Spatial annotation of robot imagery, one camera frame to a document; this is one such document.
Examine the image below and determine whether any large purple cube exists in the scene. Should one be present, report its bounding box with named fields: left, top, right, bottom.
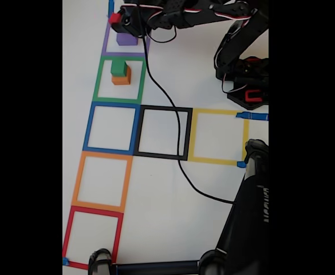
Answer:
left=117, top=33, right=139, bottom=46

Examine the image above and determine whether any green cube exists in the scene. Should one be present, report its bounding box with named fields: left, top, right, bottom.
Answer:
left=111, top=60, right=127, bottom=77

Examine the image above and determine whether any orange cube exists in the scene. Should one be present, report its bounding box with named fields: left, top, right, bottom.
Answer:
left=112, top=65, right=132, bottom=86

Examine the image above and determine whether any red table clamp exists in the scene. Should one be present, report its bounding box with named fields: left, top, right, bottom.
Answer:
left=245, top=89, right=263, bottom=103

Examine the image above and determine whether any purple square frame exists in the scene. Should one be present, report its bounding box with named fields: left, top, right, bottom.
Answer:
left=101, top=17, right=151, bottom=57

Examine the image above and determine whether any green square frame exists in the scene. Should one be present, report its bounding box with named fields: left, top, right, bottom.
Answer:
left=92, top=56, right=148, bottom=104

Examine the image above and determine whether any blue square frame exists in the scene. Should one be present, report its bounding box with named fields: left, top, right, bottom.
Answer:
left=82, top=101, right=141, bottom=155

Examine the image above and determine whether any black square frame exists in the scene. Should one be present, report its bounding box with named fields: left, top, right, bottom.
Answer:
left=132, top=105, right=193, bottom=161

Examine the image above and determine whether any black camera cable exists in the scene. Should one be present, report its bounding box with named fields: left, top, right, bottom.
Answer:
left=137, top=0, right=237, bottom=205

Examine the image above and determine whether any yellow square frame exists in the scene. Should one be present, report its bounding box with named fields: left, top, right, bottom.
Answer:
left=187, top=108, right=250, bottom=166

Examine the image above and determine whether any orange square frame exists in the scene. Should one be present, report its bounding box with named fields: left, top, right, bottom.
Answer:
left=71, top=151, right=133, bottom=213

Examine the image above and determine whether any red square frame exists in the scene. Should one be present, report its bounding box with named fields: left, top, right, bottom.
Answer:
left=62, top=205, right=124, bottom=270

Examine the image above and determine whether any black camera tripod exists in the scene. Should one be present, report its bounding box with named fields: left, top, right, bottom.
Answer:
left=88, top=139, right=269, bottom=275

